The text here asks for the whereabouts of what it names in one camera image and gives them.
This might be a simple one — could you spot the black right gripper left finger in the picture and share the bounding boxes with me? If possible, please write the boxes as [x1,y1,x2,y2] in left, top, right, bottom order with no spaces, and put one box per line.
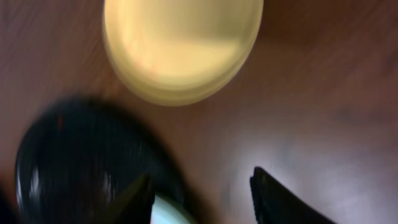
[93,175,155,224]

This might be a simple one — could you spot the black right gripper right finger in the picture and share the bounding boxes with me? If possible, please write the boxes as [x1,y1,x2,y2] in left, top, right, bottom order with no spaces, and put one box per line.
[250,166,333,224]

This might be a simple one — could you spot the mint plate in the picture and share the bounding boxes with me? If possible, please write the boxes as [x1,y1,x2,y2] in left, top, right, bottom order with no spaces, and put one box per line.
[150,195,198,224]

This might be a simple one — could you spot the yellow plastic plate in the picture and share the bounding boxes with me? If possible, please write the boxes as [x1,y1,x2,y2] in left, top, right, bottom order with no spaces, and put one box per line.
[103,0,264,106]

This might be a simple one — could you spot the round black tray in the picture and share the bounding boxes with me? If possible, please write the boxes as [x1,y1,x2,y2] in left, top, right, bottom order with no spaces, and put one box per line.
[16,98,194,223]

